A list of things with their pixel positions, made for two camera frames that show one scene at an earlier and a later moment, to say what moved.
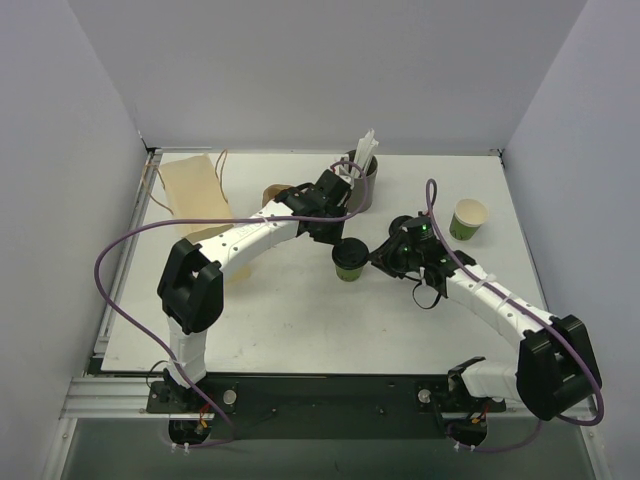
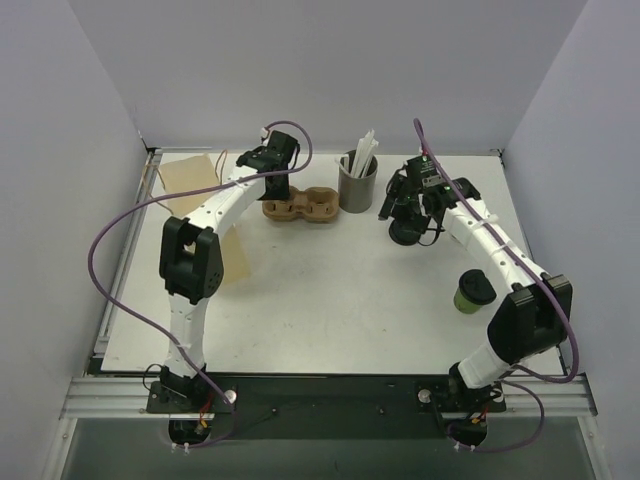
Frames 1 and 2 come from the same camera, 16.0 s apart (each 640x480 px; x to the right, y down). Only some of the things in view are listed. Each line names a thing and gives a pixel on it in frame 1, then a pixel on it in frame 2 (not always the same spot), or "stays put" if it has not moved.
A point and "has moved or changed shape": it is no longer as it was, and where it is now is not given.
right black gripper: (383, 257) → (392, 201)
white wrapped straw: (363, 153) stays put
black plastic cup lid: (350, 254) has moved or changed shape
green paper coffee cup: (349, 275) has moved or changed shape
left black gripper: (333, 185) → (278, 185)
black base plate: (323, 406) stays put
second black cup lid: (395, 229) stays put
